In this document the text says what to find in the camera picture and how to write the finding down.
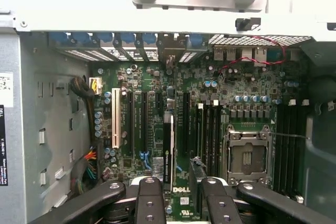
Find green Dell motherboard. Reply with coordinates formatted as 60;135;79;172
89;48;310;224

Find red and black twisted wire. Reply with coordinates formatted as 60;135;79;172
217;35;289;77

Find metal CPU socket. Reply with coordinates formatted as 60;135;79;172
223;123;275;186

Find black open PC case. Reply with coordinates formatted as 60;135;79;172
0;0;336;224

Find white expansion slot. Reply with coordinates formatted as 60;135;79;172
111;88;121;149

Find grey power supply unit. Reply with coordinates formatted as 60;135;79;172
0;34;27;224

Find thin socket locking lever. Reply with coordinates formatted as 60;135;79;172
269;131;311;141

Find black expansion slot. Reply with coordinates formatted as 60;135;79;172
183;91;191;157
141;91;149;157
128;90;135;157

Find black sleeved wire bundle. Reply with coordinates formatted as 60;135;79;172
68;76;101;200

